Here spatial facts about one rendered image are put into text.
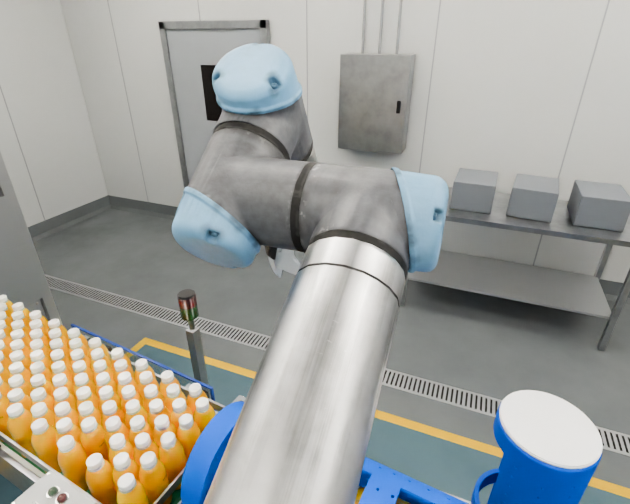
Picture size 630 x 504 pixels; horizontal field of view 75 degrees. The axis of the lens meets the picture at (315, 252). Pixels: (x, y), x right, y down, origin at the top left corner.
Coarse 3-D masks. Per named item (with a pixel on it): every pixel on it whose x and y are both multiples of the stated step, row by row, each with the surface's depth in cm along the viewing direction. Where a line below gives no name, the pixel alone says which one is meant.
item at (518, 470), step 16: (496, 416) 129; (496, 432) 127; (512, 448) 119; (512, 464) 121; (528, 464) 116; (544, 464) 113; (480, 480) 151; (496, 480) 129; (512, 480) 122; (528, 480) 118; (544, 480) 115; (560, 480) 113; (576, 480) 113; (496, 496) 130; (512, 496) 124; (528, 496) 120; (544, 496) 118; (560, 496) 116; (576, 496) 118
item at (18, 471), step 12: (0, 444) 133; (0, 456) 129; (12, 456) 129; (0, 468) 137; (12, 468) 128; (24, 468) 126; (36, 468) 125; (12, 480) 136; (24, 480) 127; (36, 480) 122
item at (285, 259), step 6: (276, 252) 59; (282, 252) 60; (288, 252) 59; (270, 258) 60; (276, 258) 60; (282, 258) 60; (288, 258) 59; (294, 258) 59; (270, 264) 62; (276, 264) 61; (282, 264) 61; (288, 264) 60; (294, 264) 59; (276, 270) 62; (282, 270) 64; (288, 270) 61; (294, 270) 60
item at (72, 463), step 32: (32, 320) 164; (64, 352) 150; (0, 384) 133; (64, 384) 133; (96, 384) 139; (128, 384) 134; (0, 416) 128; (32, 416) 122; (64, 416) 123; (96, 416) 124; (32, 448) 127; (96, 448) 119
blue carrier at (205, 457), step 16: (224, 416) 102; (208, 432) 98; (224, 432) 98; (208, 448) 96; (224, 448) 108; (192, 464) 95; (208, 464) 94; (368, 464) 93; (192, 480) 94; (208, 480) 104; (368, 480) 104; (384, 480) 88; (400, 480) 89; (416, 480) 92; (192, 496) 94; (368, 496) 84; (384, 496) 84; (400, 496) 101; (416, 496) 85; (432, 496) 86; (448, 496) 88
